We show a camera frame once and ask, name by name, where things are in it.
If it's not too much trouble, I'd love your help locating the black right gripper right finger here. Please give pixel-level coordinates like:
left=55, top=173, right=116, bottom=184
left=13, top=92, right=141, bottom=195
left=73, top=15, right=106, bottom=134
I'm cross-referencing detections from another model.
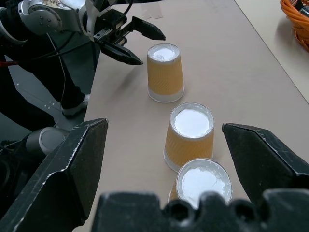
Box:
left=221, top=122, right=309, bottom=203

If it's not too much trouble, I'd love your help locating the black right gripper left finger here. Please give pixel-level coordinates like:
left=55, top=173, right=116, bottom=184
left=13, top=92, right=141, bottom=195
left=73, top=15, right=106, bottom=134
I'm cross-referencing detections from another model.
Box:
left=0, top=117, right=109, bottom=232

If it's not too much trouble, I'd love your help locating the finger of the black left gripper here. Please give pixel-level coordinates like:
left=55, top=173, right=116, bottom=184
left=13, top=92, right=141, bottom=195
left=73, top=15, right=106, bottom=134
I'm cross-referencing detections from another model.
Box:
left=120, top=16, right=167, bottom=41
left=99, top=40, right=144, bottom=66

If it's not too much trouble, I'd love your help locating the clear tape strip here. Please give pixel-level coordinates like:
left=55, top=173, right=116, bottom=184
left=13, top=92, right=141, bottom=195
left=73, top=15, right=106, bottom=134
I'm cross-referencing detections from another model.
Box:
left=140, top=0, right=165, bottom=20

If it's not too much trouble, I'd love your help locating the silver robot body joint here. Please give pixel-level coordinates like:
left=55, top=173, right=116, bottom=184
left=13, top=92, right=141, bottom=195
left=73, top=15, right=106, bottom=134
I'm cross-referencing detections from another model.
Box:
left=25, top=126, right=71, bottom=160

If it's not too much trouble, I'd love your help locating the orange ribbed paper cup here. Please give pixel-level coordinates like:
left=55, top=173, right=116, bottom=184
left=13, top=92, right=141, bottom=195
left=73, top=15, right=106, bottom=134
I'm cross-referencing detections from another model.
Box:
left=163, top=102, right=215, bottom=173
left=168, top=158, right=234, bottom=210
left=146, top=43, right=185, bottom=103

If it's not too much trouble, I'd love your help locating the person in black trousers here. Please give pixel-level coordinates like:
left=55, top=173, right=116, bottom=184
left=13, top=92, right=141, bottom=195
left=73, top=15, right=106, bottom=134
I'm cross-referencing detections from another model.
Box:
left=0, top=31, right=91, bottom=131

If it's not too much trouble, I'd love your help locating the orange woven basket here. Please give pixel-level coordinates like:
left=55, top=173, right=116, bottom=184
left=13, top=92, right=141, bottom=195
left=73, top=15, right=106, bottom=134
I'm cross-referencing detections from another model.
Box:
left=280, top=0, right=309, bottom=53

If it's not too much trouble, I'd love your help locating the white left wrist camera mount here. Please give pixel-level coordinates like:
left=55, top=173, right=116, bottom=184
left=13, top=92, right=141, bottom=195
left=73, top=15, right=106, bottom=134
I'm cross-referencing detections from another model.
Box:
left=81, top=0, right=105, bottom=42

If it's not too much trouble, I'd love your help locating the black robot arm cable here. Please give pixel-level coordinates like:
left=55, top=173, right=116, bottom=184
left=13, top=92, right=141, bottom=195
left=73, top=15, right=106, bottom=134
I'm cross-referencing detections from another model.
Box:
left=122, top=0, right=136, bottom=18

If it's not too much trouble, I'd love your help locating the thin white cable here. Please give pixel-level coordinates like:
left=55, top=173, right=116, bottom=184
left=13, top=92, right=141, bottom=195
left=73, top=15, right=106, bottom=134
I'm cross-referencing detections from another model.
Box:
left=46, top=32, right=68, bottom=111

